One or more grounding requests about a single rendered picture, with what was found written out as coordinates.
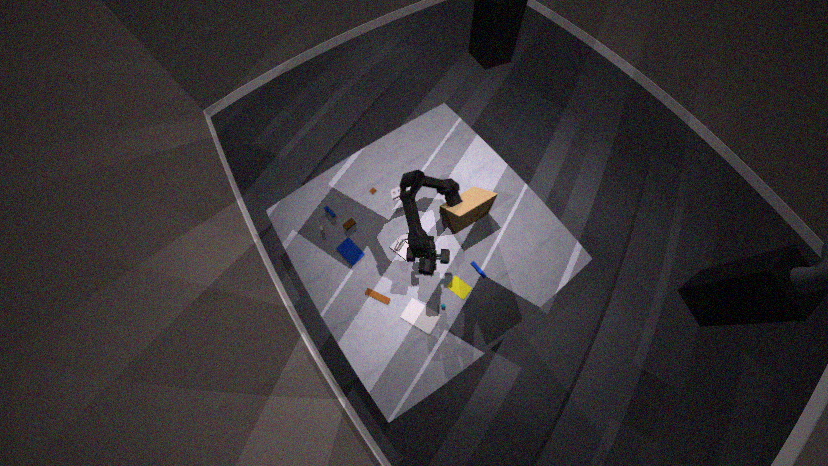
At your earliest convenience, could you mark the brown flat bar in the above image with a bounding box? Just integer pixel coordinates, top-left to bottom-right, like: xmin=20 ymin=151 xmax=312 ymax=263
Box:
xmin=365 ymin=288 xmax=390 ymax=305

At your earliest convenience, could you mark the blue flat plate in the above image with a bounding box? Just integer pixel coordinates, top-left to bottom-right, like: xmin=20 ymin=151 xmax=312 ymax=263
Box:
xmin=336 ymin=237 xmax=365 ymax=266

